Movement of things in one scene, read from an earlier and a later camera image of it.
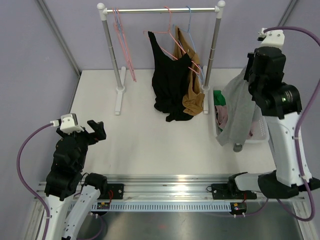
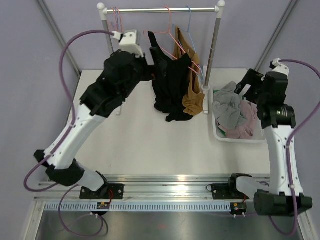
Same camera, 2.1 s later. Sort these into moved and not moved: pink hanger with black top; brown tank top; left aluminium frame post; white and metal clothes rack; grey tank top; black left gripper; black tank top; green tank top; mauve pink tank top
Moved: green tank top; mauve pink tank top; black left gripper; grey tank top
Not moved: brown tank top; left aluminium frame post; white and metal clothes rack; pink hanger with black top; black tank top
